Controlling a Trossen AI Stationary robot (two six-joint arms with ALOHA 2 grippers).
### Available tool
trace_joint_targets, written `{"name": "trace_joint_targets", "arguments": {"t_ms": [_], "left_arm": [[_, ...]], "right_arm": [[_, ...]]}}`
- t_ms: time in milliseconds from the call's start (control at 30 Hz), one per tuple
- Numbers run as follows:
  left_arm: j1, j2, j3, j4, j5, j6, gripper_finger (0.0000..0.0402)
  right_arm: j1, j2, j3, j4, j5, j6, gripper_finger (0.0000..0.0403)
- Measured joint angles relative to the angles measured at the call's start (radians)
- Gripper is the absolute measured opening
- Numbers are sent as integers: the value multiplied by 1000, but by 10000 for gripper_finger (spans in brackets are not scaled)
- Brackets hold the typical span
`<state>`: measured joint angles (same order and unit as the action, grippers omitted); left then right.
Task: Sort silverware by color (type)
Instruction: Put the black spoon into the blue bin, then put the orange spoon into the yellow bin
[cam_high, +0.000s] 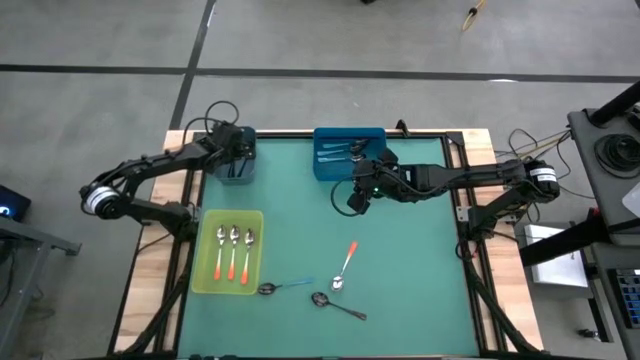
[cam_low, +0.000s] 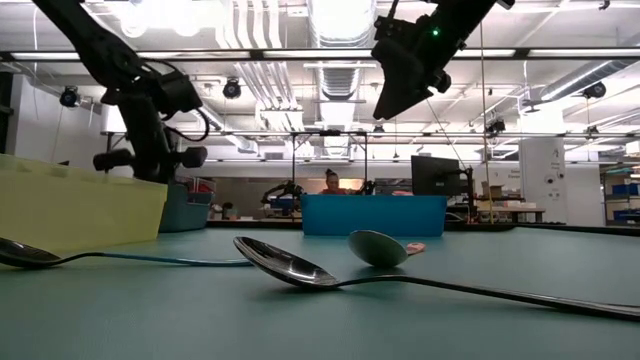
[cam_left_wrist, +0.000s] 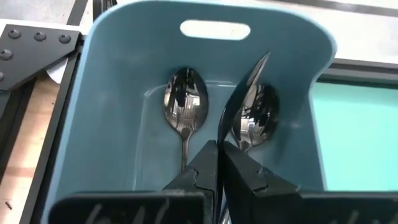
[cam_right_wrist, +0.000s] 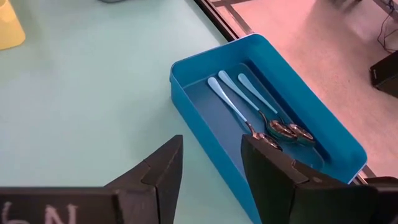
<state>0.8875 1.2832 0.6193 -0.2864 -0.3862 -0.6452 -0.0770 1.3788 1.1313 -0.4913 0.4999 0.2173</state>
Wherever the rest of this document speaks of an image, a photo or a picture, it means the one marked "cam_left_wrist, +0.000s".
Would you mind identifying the black metal spoon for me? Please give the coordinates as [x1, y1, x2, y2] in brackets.
[229, 82, 280, 153]
[216, 51, 271, 224]

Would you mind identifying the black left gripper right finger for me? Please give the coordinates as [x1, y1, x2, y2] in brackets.
[222, 141, 398, 224]

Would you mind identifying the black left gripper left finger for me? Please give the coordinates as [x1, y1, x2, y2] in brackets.
[47, 139, 219, 224]

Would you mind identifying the silver spoon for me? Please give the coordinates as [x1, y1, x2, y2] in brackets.
[163, 67, 210, 172]

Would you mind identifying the teal table mat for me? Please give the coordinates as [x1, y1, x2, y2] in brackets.
[309, 81, 398, 192]

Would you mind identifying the grey-blue plastic bin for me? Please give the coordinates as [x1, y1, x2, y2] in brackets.
[42, 0, 338, 224]

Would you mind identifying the white paper tag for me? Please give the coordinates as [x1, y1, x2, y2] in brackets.
[45, 57, 69, 85]

